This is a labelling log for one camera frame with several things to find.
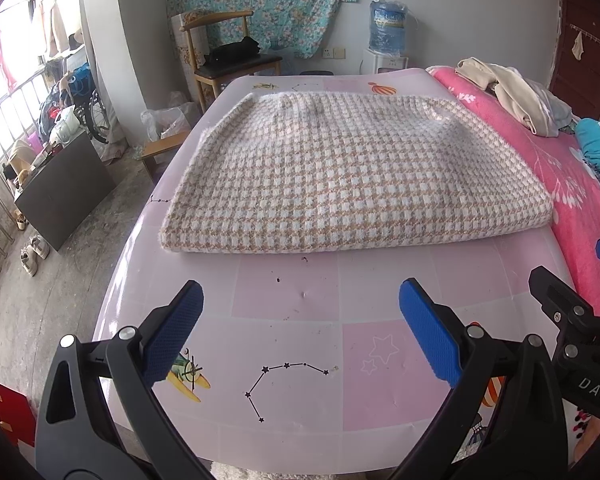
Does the beige hanging jacket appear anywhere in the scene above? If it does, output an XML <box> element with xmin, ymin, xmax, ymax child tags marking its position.
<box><xmin>35</xmin><ymin>0</ymin><xmax>71</xmax><ymax>56</ymax></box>

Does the wooden chair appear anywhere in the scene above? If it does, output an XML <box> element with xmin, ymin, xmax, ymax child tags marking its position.
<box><xmin>180</xmin><ymin>10</ymin><xmax>283</xmax><ymax>111</ymax></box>

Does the blue bag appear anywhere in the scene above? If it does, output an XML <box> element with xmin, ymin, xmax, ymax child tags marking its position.
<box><xmin>67</xmin><ymin>62</ymin><xmax>95</xmax><ymax>98</ymax></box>

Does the dark grey cabinet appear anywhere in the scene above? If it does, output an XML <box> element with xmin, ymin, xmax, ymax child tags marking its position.
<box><xmin>14</xmin><ymin>132</ymin><xmax>116</xmax><ymax>252</ymax></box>

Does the beige clothes pile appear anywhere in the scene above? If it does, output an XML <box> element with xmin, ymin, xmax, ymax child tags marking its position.
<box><xmin>455</xmin><ymin>56</ymin><xmax>561</xmax><ymax>136</ymax></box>

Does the teal floral wall cloth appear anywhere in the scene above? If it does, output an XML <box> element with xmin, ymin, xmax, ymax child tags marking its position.
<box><xmin>167</xmin><ymin>0</ymin><xmax>358</xmax><ymax>60</ymax></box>

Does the beige bag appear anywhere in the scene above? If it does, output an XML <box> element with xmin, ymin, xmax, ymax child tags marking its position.
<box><xmin>2</xmin><ymin>140</ymin><xmax>38</xmax><ymax>181</ymax></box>

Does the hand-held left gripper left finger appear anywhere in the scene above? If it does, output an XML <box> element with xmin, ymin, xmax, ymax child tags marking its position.
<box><xmin>35</xmin><ymin>280</ymin><xmax>216</xmax><ymax>480</ymax></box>

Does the wheelchair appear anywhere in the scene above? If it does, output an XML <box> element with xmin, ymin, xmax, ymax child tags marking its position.
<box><xmin>75</xmin><ymin>87</ymin><xmax>112</xmax><ymax>145</ymax></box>

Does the dark brown door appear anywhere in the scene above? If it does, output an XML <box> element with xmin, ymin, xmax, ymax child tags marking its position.
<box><xmin>550</xmin><ymin>0</ymin><xmax>600</xmax><ymax>126</ymax></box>

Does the pink floral blanket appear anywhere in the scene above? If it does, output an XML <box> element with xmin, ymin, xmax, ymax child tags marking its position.
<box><xmin>425</xmin><ymin>65</ymin><xmax>600</xmax><ymax>321</ymax></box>

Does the small wooden stool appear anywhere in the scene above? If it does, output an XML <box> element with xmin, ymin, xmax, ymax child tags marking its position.
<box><xmin>141</xmin><ymin>130</ymin><xmax>191</xmax><ymax>183</ymax></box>

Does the black bag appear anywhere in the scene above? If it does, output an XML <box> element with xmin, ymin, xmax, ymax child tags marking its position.
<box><xmin>204</xmin><ymin>36</ymin><xmax>262</xmax><ymax>63</ymax></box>

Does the beige white checkered blanket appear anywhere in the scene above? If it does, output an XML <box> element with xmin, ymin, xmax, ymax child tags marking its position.
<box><xmin>160</xmin><ymin>91</ymin><xmax>555</xmax><ymax>255</ymax></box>

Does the blue water bottle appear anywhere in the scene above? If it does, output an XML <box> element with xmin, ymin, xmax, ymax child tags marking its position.
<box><xmin>369</xmin><ymin>0</ymin><xmax>410</xmax><ymax>58</ymax></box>

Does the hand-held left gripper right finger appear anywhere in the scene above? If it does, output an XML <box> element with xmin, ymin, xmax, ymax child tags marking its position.
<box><xmin>395</xmin><ymin>277</ymin><xmax>571</xmax><ymax>480</ymax></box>

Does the white water dispenser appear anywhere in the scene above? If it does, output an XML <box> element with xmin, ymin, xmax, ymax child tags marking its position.
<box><xmin>361</xmin><ymin>49</ymin><xmax>411</xmax><ymax>75</ymax></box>

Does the red box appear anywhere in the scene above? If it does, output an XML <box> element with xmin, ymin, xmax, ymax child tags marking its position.
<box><xmin>0</xmin><ymin>379</ymin><xmax>38</xmax><ymax>448</ymax></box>

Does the grey garment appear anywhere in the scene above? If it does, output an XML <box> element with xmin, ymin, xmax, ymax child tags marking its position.
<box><xmin>542</xmin><ymin>92</ymin><xmax>581</xmax><ymax>133</ymax></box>

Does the door hook rack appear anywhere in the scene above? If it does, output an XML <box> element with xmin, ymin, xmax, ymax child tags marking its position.
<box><xmin>567</xmin><ymin>22</ymin><xmax>600</xmax><ymax>51</ymax></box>

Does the clear plastic bag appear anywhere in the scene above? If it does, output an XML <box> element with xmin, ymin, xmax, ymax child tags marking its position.
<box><xmin>140</xmin><ymin>102</ymin><xmax>201</xmax><ymax>143</ymax></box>

